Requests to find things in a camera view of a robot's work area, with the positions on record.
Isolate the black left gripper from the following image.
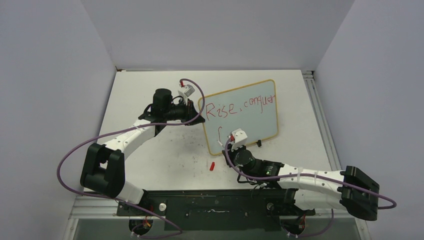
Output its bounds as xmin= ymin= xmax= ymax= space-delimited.
xmin=164 ymin=98 xmax=205 ymax=126

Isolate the red marker cap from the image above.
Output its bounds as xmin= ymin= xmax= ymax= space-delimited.
xmin=209 ymin=161 xmax=216 ymax=171

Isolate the yellow-framed whiteboard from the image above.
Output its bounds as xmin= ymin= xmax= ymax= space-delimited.
xmin=198 ymin=79 xmax=279 ymax=156

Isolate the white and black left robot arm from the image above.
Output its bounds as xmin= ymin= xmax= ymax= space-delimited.
xmin=80 ymin=84 xmax=205 ymax=216

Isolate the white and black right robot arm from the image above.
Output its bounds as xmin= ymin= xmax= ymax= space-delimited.
xmin=222 ymin=147 xmax=381 ymax=221

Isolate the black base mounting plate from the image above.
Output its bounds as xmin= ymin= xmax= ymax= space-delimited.
xmin=116 ymin=187 xmax=316 ymax=232

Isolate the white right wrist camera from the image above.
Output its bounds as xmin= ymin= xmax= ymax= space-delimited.
xmin=229 ymin=128 xmax=248 ymax=151

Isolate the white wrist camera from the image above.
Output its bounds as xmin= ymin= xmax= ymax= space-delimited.
xmin=229 ymin=128 xmax=248 ymax=151
xmin=178 ymin=84 xmax=195 ymax=98

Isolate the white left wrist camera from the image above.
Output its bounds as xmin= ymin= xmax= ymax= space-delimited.
xmin=178 ymin=84 xmax=195 ymax=98

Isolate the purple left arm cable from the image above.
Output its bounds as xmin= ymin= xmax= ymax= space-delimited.
xmin=56 ymin=77 xmax=206 ymax=239

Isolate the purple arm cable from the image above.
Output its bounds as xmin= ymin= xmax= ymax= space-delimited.
xmin=56 ymin=77 xmax=206 ymax=239
xmin=223 ymin=136 xmax=397 ymax=210

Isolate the aluminium frame rail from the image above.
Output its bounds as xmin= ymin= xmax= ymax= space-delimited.
xmin=301 ymin=70 xmax=342 ymax=170

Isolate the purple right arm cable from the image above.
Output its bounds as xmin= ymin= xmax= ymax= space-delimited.
xmin=223 ymin=136 xmax=397 ymax=210

